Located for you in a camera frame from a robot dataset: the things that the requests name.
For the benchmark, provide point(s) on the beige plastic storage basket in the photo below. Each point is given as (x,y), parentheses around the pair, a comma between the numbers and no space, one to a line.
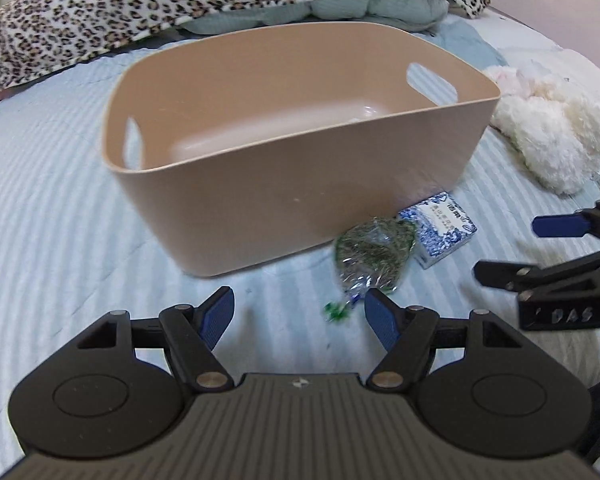
(290,145)

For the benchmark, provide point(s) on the light green quilted pillow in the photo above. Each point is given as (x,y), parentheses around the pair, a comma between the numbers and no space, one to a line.
(330,12)

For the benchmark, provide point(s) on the clear bag of green herbs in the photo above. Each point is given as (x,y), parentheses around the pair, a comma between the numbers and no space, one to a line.
(375,255)

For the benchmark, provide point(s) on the leopard print blanket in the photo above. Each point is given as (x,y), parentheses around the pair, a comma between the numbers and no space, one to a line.
(180,5)

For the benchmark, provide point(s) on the blue white patterned tissue pack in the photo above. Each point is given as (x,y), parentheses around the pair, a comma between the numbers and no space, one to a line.
(442,230)

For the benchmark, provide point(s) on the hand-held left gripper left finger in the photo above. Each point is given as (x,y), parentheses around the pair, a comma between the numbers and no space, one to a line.
(217,315)

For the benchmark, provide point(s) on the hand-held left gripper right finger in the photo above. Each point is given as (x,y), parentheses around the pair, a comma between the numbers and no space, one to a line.
(380,317)

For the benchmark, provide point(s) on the white fluffy plush toy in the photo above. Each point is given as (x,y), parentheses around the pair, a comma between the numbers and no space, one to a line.
(550,125)

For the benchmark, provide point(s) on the light blue striped bedsheet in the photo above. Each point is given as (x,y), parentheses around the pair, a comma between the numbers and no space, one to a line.
(50,200)

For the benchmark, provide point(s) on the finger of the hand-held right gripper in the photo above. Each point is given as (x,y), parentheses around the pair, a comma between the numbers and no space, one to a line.
(560,225)
(510,272)

